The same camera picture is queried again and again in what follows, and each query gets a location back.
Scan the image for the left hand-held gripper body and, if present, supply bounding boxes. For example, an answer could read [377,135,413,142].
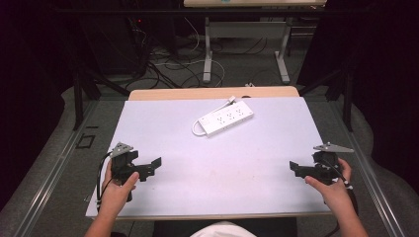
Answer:
[109,141,139,202]

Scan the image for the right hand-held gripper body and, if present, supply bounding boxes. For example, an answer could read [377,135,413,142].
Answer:
[311,141,356,186]

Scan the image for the person's right hand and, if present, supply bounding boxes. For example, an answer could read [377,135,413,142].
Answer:
[303,157,354,213]

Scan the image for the person's left hand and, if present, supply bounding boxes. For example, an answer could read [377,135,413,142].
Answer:
[98,160,140,218]

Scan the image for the white table mat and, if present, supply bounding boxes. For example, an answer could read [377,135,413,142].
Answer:
[85,96,332,219]

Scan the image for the person's dark trousers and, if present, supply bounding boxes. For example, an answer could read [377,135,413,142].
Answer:
[153,216,298,237]

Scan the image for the black metal stand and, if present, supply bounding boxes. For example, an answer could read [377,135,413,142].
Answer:
[71,63,131,131]
[296,63,356,133]

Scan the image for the wooden table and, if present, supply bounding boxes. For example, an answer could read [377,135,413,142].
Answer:
[84,85,333,221]

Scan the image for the white power strip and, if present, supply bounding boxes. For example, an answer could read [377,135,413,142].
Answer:
[197,100,255,138]

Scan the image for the person's white shirt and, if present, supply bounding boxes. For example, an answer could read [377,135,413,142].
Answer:
[190,220,257,237]

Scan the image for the dark equipment cabinet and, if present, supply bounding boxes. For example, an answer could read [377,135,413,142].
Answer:
[78,14,149,77]

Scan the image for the white metal-legged desk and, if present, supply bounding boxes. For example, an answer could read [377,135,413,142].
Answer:
[183,0,328,85]

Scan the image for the black horizontal bar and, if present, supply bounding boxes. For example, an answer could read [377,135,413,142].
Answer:
[54,7,367,16]

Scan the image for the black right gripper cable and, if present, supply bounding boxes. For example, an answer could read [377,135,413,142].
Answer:
[320,157,360,237]

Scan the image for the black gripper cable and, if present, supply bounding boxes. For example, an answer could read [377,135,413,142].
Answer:
[95,151,115,213]
[320,157,360,237]

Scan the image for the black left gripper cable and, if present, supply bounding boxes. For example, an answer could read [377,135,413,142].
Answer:
[95,151,115,213]

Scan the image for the metal floor rail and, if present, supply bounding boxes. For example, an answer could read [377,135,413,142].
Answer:
[324,100,401,237]
[12,100,101,237]

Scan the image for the tangle of black floor cables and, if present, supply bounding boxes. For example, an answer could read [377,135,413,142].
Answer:
[125,36,281,90]

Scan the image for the white floor cable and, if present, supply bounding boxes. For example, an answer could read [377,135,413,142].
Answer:
[154,16,226,88]

